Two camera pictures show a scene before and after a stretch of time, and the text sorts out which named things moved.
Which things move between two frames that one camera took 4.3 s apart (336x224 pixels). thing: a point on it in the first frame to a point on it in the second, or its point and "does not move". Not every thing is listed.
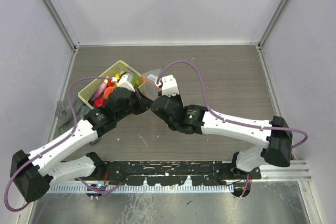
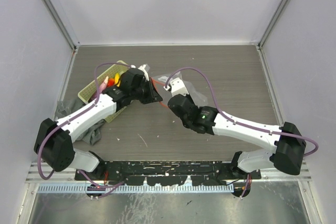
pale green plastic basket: [87, 94] does not move
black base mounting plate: [221, 173] does not move
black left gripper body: [136, 105] to [143, 93]
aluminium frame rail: [297, 170] does not move
